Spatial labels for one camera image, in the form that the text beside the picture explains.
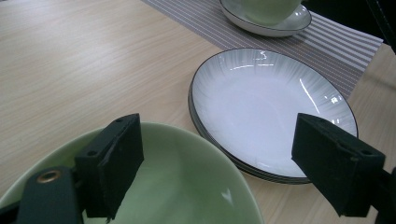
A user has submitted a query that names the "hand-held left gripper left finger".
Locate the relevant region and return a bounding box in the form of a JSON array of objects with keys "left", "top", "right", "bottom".
[{"left": 74, "top": 113, "right": 145, "bottom": 223}]

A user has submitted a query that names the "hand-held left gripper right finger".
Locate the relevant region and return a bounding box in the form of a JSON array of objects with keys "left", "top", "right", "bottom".
[{"left": 290, "top": 112, "right": 387, "bottom": 218}]

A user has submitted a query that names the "green ceramic bowl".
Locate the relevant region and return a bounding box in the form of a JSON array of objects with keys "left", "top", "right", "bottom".
[
  {"left": 0, "top": 121, "right": 265, "bottom": 224},
  {"left": 222, "top": 0, "right": 303, "bottom": 26}
]

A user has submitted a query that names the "white plate black rim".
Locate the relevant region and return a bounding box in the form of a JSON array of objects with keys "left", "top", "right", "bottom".
[
  {"left": 219, "top": 0, "right": 313, "bottom": 38},
  {"left": 187, "top": 87, "right": 312, "bottom": 186},
  {"left": 190, "top": 47, "right": 359, "bottom": 180}
]

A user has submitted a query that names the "brown white striped placemat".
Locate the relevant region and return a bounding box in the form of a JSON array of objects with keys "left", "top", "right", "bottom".
[{"left": 141, "top": 0, "right": 385, "bottom": 99}]

